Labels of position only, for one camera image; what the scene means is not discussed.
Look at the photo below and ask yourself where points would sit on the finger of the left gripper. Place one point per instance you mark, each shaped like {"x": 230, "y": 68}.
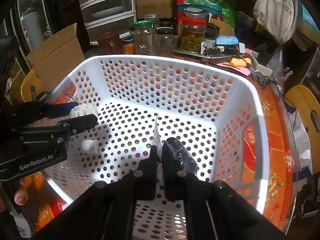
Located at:
{"x": 75, "y": 124}
{"x": 27, "y": 113}

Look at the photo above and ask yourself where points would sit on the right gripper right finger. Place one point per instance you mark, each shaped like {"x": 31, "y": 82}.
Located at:
{"x": 214, "y": 210}

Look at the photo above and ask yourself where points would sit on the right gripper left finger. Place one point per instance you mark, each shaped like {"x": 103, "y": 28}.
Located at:
{"x": 106, "y": 211}

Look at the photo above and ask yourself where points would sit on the small white wad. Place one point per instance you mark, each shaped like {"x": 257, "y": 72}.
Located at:
{"x": 90, "y": 146}

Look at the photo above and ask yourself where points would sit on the white ribbed soft ball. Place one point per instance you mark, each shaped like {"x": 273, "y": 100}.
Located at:
{"x": 82, "y": 110}

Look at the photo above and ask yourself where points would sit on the black soft bundle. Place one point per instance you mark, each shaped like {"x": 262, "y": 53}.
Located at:
{"x": 177, "y": 152}

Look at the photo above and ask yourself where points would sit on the white cartoon snack packet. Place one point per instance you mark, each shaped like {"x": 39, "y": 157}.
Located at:
{"x": 157, "y": 138}

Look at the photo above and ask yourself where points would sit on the person's left hand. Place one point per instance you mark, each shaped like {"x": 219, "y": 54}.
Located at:
{"x": 20, "y": 194}

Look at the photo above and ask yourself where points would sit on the left wooden chair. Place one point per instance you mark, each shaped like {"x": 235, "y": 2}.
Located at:
{"x": 20, "y": 90}

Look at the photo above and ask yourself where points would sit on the wooden chair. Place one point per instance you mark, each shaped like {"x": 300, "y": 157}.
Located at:
{"x": 307, "y": 106}
{"x": 20, "y": 90}

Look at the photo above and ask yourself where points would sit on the open cardboard box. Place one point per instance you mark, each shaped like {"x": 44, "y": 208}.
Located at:
{"x": 57, "y": 56}

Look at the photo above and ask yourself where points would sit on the white perforated plastic basket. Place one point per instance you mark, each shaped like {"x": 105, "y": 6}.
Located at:
{"x": 177, "y": 150}

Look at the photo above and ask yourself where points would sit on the blue white paper bag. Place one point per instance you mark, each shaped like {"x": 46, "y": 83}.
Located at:
{"x": 304, "y": 163}

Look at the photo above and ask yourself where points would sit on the small orange jar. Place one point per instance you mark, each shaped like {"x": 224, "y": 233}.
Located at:
{"x": 128, "y": 45}

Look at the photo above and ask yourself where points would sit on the green lid glass jar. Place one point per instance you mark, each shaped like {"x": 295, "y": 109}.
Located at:
{"x": 144, "y": 37}

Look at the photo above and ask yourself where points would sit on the white plastic drawer tower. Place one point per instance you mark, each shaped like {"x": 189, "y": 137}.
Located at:
{"x": 102, "y": 16}

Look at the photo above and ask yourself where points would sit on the black lid empty jar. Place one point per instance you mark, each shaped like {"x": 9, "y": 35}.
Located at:
{"x": 165, "y": 41}

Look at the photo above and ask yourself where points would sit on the right wooden chair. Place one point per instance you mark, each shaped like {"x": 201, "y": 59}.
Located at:
{"x": 307, "y": 106}

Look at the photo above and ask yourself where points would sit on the silver lid glass jar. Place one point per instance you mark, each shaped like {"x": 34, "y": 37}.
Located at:
{"x": 154, "y": 18}

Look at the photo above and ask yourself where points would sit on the brown cardboard box behind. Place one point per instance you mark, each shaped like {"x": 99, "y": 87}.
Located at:
{"x": 164, "y": 8}

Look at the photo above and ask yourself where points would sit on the red lid pickle jar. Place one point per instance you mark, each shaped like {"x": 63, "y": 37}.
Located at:
{"x": 193, "y": 26}

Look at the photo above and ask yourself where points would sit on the blue cloth mask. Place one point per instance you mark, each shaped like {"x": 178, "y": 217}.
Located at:
{"x": 227, "y": 41}

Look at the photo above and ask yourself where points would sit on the blue illustrated tote bag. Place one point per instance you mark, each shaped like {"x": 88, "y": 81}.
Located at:
{"x": 307, "y": 32}

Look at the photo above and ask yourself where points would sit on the beige canvas tote bag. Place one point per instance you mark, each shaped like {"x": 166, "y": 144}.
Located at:
{"x": 278, "y": 17}

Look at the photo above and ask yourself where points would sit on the black clamp mount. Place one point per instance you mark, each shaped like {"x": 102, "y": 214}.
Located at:
{"x": 42, "y": 97}

